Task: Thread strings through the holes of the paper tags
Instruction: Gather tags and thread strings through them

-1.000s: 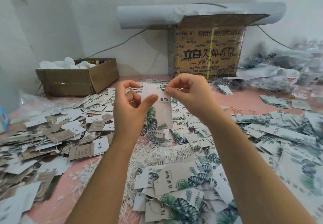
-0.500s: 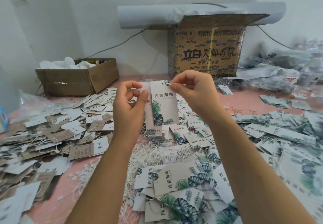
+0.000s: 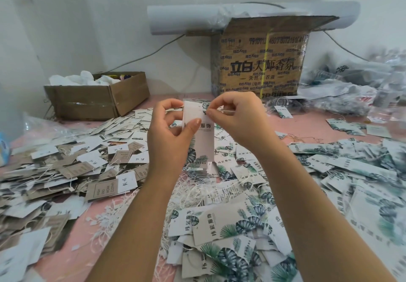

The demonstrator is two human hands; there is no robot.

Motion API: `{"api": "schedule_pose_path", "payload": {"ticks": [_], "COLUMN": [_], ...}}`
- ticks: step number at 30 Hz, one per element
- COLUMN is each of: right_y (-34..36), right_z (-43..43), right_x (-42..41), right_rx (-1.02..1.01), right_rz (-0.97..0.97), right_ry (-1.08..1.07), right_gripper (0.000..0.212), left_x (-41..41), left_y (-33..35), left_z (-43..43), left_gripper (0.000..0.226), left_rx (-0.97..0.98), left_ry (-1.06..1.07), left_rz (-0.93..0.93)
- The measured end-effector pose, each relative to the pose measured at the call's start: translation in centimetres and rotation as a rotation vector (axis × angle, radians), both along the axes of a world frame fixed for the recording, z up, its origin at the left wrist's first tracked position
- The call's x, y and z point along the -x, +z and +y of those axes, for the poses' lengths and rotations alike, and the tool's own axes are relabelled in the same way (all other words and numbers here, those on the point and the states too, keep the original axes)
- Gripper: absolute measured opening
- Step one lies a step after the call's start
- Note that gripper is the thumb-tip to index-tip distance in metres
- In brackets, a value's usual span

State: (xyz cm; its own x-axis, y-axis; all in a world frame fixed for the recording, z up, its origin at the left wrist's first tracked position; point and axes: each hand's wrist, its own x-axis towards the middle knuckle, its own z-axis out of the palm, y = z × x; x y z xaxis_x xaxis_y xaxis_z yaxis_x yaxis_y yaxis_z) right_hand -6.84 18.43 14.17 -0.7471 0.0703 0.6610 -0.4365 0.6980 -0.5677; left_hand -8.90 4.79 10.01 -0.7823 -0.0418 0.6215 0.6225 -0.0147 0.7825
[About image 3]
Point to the pile of brown white tags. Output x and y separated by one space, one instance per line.
57 189

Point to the pile of green leaf tags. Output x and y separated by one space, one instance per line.
346 193

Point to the person's left forearm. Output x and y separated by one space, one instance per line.
130 237

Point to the heap of clear plastic bags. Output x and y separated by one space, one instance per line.
363 83

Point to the large printed cardboard box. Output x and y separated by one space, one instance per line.
263 56

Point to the small open cardboard box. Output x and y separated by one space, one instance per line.
96 96

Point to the person's right forearm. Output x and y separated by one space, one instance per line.
327 221

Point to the clear plastic bag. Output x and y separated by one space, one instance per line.
47 127

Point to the person's right hand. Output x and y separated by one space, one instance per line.
244 123

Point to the white crumpled material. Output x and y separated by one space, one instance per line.
82 79

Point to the single white leaf print tag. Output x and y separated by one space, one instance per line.
203 139

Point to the heap of small tags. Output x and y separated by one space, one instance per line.
127 126

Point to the person's left hand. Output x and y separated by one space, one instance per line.
168 148

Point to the white roll in plastic wrap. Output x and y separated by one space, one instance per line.
185 19

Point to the blue tissue pack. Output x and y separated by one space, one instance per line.
4 148

